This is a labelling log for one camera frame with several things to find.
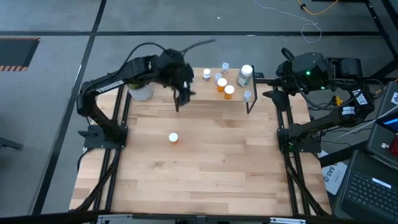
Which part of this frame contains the black hazard-striped floor mat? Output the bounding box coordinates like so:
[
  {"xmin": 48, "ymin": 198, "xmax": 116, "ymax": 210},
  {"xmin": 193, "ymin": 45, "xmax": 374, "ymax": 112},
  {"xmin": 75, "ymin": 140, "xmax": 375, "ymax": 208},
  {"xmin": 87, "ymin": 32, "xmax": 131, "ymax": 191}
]
[{"xmin": 0, "ymin": 36, "xmax": 41, "ymax": 72}]

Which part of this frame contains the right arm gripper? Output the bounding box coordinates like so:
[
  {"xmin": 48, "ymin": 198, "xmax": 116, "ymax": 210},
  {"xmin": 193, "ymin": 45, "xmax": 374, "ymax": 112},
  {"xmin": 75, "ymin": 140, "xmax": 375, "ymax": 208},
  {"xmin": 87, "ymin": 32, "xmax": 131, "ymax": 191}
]
[{"xmin": 270, "ymin": 52, "xmax": 326, "ymax": 112}]

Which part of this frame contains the grey laptop with blue screen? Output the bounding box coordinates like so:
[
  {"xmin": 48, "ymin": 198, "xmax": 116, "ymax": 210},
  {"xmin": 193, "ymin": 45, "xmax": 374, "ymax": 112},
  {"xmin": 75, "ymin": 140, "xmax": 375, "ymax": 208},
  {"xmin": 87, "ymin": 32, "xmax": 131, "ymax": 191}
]
[{"xmin": 365, "ymin": 81, "xmax": 398, "ymax": 170}]

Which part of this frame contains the black laptop with keyboard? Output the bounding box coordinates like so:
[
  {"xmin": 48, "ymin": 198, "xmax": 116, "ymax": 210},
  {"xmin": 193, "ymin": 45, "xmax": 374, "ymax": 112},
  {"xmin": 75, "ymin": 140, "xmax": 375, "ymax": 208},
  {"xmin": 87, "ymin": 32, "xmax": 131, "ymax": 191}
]
[{"xmin": 338, "ymin": 149, "xmax": 398, "ymax": 223}]

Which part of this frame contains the white printed paper sheet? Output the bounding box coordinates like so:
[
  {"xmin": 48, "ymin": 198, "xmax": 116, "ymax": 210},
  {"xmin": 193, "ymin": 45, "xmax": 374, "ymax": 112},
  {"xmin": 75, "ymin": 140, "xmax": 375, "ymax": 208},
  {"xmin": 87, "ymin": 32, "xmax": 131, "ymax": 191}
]
[{"xmin": 322, "ymin": 160, "xmax": 348, "ymax": 196}]

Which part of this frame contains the yellow floor cable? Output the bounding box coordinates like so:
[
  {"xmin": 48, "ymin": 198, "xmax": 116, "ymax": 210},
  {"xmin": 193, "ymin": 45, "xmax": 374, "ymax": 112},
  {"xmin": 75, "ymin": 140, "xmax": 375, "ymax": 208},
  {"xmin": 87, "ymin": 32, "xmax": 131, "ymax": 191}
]
[{"xmin": 295, "ymin": 0, "xmax": 340, "ymax": 16}]

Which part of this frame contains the dark furniture leg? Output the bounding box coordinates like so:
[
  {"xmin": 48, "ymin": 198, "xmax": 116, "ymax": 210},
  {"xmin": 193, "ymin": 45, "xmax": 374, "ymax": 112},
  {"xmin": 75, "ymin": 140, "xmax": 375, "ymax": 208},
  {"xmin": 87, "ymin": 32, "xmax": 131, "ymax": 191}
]
[{"xmin": 0, "ymin": 136, "xmax": 24, "ymax": 150}]

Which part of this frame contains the wooden shelf with black frame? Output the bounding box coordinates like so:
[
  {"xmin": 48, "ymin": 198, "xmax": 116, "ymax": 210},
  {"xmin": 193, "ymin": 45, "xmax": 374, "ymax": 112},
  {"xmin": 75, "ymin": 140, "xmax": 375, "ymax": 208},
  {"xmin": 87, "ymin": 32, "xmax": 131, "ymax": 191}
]
[{"xmin": 174, "ymin": 65, "xmax": 259, "ymax": 114}]

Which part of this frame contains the white floor cable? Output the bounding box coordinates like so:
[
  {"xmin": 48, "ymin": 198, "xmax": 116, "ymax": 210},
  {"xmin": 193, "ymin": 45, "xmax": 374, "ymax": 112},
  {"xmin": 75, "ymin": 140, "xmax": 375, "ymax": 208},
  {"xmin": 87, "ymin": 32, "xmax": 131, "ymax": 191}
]
[{"xmin": 253, "ymin": 0, "xmax": 323, "ymax": 44}]

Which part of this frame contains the large green-labelled white-capped bottle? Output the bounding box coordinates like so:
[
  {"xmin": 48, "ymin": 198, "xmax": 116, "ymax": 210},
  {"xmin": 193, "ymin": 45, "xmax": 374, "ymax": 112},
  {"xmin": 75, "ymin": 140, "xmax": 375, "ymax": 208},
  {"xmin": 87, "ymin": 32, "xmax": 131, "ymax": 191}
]
[{"xmin": 236, "ymin": 64, "xmax": 254, "ymax": 88}]

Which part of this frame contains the red object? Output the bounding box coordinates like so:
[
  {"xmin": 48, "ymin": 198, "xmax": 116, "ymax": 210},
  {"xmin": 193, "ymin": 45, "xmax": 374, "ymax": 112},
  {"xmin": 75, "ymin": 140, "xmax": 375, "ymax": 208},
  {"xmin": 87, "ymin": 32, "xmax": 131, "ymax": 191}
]
[{"xmin": 388, "ymin": 135, "xmax": 398, "ymax": 156}]

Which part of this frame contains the black camera rig frame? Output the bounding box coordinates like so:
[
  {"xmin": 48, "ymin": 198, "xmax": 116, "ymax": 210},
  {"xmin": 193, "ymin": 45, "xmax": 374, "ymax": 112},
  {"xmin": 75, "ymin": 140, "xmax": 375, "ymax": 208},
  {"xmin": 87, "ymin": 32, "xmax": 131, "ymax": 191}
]
[{"xmin": 0, "ymin": 210, "xmax": 398, "ymax": 224}]

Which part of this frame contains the white patterned plant pot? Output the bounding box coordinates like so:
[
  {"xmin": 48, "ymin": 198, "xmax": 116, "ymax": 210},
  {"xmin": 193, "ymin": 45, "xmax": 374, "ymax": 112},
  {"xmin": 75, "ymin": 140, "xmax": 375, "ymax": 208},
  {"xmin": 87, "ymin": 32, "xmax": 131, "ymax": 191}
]
[{"xmin": 126, "ymin": 81, "xmax": 155, "ymax": 102}]

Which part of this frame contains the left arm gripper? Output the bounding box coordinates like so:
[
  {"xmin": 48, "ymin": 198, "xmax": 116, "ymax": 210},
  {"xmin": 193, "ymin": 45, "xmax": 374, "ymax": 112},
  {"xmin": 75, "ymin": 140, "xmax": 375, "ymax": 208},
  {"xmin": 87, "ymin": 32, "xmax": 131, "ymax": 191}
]
[{"xmin": 164, "ymin": 62, "xmax": 197, "ymax": 106}]

